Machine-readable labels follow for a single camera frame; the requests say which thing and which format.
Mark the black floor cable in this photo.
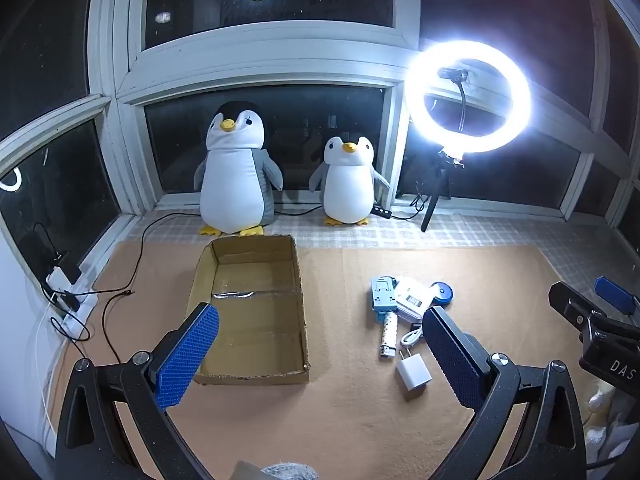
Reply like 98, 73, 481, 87
102, 212, 202, 361

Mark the person's right hand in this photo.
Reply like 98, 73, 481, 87
584, 386, 632, 465

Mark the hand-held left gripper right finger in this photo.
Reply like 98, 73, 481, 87
422, 305, 587, 480

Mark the white power strip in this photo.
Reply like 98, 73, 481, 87
45, 267, 99, 342

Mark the white charger adapter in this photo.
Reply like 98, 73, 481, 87
396, 349, 432, 402

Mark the grey fuzzy cloth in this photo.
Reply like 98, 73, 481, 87
260, 461, 321, 480

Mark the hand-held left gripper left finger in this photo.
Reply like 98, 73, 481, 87
54, 302, 221, 480

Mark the black tripod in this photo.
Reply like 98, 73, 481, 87
420, 146, 466, 233

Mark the black gooseneck phone clamp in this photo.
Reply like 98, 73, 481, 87
437, 66, 471, 148

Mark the clear plastic case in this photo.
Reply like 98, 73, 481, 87
393, 277, 435, 325

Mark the black ring light cable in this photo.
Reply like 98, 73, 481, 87
272, 192, 433, 222

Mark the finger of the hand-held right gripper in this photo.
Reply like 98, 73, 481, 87
548, 281, 608, 333
594, 276, 640, 317

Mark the white window frame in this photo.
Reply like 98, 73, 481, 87
0, 0, 640, 273

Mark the white patterned tube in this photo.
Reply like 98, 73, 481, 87
378, 311, 400, 361

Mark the blue phone stand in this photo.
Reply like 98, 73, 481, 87
370, 276, 399, 314

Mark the blue round tape measure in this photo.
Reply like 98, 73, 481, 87
430, 281, 455, 307

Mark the small plush penguin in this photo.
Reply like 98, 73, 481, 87
308, 131, 391, 226

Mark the cardboard box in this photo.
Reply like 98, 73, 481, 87
186, 234, 312, 386

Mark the large plush penguin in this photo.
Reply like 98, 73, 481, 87
194, 100, 284, 237

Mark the white cable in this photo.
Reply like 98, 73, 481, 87
397, 324, 426, 352

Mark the checked mat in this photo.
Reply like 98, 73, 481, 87
125, 207, 640, 313

